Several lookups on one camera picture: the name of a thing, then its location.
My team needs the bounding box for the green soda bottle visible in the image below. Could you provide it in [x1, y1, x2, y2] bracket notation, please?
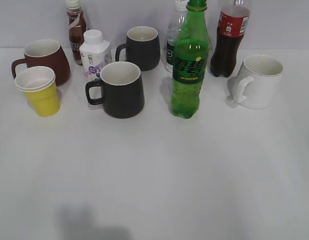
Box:
[171, 0, 210, 119]

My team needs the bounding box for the yellow paper cup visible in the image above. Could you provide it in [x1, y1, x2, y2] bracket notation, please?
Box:
[14, 66, 60, 117]

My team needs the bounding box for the black mug front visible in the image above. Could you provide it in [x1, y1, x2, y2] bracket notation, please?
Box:
[85, 61, 145, 119]

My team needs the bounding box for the black mug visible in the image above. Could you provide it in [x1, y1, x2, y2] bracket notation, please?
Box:
[85, 61, 145, 119]
[115, 26, 161, 72]

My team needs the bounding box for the black mug rear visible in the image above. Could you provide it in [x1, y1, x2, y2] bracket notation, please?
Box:
[115, 26, 161, 72]

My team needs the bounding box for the white yogurt bottle purple label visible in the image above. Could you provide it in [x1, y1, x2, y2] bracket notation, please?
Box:
[79, 29, 112, 82]

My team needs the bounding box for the clear water bottle green label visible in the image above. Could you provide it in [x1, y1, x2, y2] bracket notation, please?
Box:
[165, 0, 188, 73]

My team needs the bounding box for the white ceramic mug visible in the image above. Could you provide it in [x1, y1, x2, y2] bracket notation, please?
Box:
[230, 54, 284, 110]

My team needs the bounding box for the brown drink bottle white cap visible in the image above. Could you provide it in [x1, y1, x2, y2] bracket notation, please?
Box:
[65, 0, 87, 65]

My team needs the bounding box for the brown ceramic mug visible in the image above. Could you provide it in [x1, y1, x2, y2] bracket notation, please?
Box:
[11, 39, 71, 86]

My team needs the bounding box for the cola bottle red label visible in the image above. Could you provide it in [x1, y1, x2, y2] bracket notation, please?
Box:
[210, 0, 250, 78]

